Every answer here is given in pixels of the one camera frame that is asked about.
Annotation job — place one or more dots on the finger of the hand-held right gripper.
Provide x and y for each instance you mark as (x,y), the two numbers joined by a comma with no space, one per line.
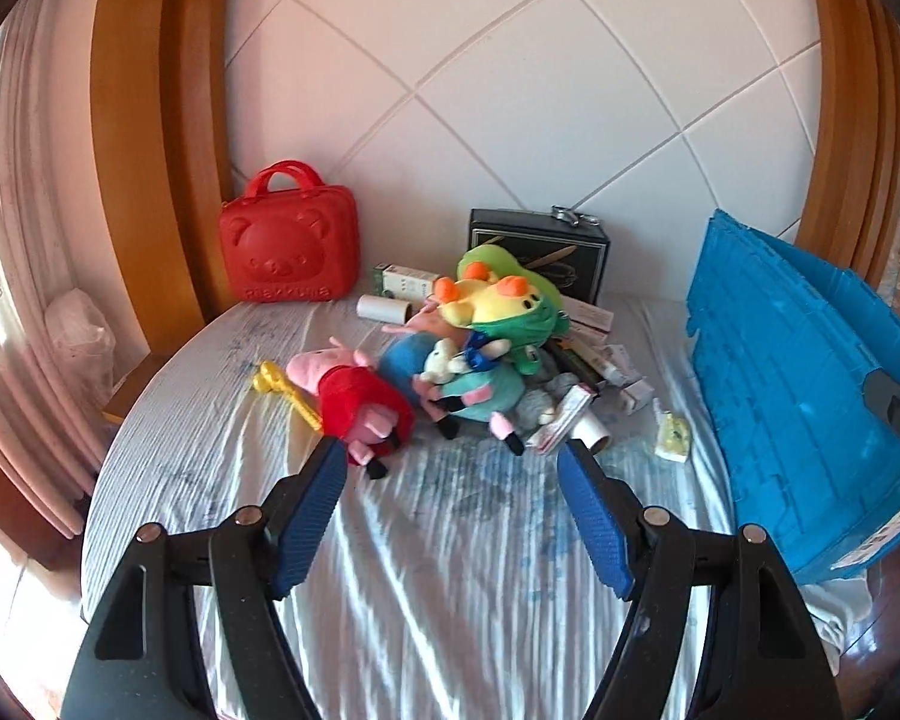
(896,397)

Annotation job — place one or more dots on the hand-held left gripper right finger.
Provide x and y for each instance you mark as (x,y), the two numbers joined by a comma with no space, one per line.
(592,525)

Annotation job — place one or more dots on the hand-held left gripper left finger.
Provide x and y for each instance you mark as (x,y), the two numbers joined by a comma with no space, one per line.
(311,517)

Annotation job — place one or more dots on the blue plastic crate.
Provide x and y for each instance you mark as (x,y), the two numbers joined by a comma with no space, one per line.
(780,390)

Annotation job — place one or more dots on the blue-bodied pig plush toy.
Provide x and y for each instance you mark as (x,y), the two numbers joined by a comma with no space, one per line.
(405,360)

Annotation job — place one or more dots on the brown wooden desktop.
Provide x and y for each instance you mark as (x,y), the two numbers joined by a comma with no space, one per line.
(881,652)

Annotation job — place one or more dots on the small white roll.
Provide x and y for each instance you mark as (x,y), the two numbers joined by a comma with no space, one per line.
(596,433)

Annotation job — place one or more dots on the white and red packet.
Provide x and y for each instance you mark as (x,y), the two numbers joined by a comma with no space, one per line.
(562,420)

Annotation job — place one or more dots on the small yellow packet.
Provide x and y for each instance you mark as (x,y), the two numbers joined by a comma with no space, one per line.
(673,435)

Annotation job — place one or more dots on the red-bodied pig plush toy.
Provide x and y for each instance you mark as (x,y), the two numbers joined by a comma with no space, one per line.
(352,397)

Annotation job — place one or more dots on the grey plush toy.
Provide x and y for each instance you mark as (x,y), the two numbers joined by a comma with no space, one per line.
(534,405)

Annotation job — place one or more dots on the yellow plastic toy wand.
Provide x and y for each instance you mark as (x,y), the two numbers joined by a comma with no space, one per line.
(277,382)

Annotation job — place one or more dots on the white cosmetic box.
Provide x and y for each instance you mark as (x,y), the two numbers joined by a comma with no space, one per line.
(626,379)

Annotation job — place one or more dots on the dark slim box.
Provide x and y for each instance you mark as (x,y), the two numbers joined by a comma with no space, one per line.
(581,367)

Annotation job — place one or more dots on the teal-bodied pig plush toy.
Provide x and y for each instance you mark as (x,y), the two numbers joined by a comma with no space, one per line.
(480,394)

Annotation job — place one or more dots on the small white plush toy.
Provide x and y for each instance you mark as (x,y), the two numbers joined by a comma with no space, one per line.
(442,360)

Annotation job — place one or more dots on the wooden stool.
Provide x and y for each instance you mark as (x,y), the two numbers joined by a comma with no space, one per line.
(139,386)

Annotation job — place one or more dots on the white paper roll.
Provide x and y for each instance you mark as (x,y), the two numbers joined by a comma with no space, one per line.
(382,309)

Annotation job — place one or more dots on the yellow duck plush toy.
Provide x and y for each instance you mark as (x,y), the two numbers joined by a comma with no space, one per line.
(495,307)

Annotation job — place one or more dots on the white and green box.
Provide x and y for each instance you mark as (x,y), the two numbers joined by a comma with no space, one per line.
(405,281)

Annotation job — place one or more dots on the black gift box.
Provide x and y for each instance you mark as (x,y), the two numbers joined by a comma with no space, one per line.
(581,255)

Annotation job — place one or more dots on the red bear-face case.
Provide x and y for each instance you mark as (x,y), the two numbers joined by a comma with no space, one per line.
(289,240)

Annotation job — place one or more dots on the lime green plush toy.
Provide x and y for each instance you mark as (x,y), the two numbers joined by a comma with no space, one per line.
(495,259)

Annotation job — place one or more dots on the clear plastic bag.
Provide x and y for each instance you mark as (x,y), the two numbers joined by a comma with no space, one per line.
(82,345)

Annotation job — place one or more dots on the metal clip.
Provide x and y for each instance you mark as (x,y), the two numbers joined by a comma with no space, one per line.
(574,215)

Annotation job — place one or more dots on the pink curtain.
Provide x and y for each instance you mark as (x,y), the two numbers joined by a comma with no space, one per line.
(22,277)

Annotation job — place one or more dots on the wooden wall trim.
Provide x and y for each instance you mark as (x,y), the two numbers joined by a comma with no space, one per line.
(150,165)
(847,90)

